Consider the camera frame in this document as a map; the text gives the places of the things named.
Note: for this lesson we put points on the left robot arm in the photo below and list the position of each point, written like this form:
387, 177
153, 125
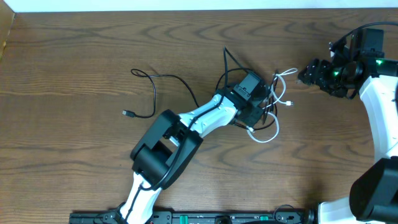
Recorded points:
164, 151

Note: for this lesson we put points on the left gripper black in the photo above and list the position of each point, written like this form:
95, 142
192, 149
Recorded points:
267, 101

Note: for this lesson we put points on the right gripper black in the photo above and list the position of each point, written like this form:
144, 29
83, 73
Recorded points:
316, 71

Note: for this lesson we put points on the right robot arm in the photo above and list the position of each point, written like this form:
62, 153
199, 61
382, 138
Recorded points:
358, 67

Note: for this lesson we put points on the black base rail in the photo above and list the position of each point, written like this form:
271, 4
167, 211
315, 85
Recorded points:
285, 215

